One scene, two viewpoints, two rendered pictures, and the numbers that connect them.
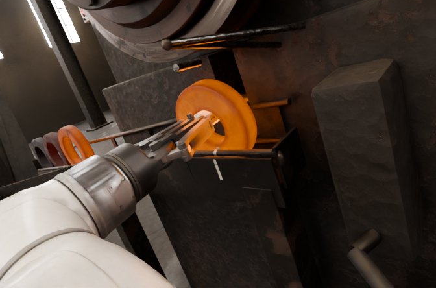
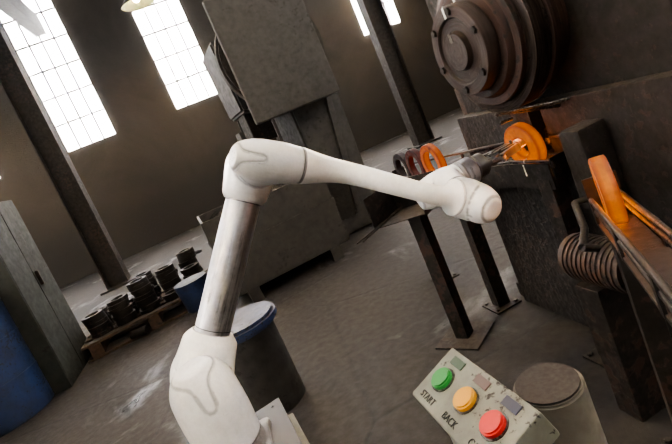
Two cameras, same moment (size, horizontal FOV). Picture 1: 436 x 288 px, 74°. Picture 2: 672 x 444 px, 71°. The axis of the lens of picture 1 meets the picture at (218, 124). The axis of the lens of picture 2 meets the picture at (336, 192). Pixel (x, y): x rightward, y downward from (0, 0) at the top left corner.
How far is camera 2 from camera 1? 1.16 m
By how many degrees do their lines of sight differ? 32
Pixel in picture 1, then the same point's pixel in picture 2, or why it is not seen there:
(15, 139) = (352, 155)
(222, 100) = (526, 134)
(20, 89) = not seen: hidden behind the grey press
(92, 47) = (416, 28)
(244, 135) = (537, 152)
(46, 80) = (358, 80)
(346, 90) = (568, 134)
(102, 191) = (469, 169)
